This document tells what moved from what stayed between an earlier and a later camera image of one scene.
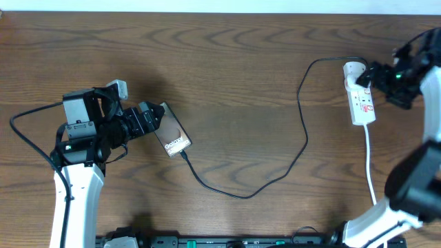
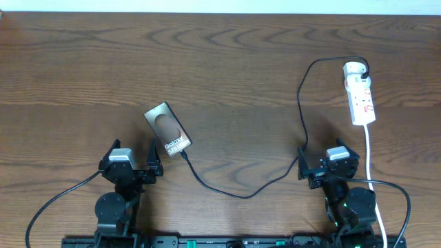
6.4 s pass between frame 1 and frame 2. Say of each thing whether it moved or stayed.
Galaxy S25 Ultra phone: stayed
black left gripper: moved
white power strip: stayed
